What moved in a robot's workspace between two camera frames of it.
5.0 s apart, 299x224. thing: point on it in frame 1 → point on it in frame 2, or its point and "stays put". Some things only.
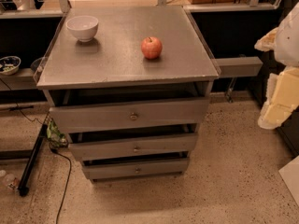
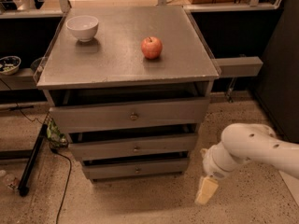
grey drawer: (135, 168) stays put
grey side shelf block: (239, 66) stays put
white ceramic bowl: (83, 27) stays put
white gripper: (289, 46) → (212, 166)
